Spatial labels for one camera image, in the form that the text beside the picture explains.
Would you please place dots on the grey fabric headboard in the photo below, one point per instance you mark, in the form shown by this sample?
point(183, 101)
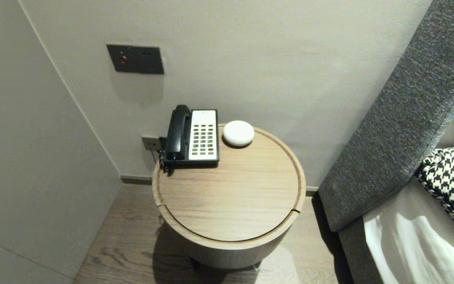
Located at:
point(400, 118)

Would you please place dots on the black white keypad telephone base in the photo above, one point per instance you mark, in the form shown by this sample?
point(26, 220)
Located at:
point(204, 138)

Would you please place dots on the grey wall socket plate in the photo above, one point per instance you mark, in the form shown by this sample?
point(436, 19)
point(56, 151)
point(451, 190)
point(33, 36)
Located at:
point(149, 143)

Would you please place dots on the black white houndstooth pillow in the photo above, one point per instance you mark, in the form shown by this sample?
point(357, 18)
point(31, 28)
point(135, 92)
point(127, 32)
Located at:
point(453, 181)

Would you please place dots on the black telephone handset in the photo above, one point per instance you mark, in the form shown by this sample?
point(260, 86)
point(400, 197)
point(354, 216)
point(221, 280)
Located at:
point(177, 132)

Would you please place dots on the dark wall switch panel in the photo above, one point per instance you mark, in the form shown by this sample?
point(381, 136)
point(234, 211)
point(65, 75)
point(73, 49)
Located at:
point(136, 59)

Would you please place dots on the white bed sheet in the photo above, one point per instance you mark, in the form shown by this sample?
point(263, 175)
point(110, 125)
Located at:
point(408, 244)

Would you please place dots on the round wooden bedside table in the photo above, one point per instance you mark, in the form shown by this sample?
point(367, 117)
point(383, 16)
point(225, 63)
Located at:
point(219, 197)

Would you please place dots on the white pebble shaped puck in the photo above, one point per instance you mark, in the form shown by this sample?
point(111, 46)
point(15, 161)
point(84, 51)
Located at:
point(238, 133)

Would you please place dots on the grey fabric bed base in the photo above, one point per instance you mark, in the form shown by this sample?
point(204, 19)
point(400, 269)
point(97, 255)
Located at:
point(355, 256)

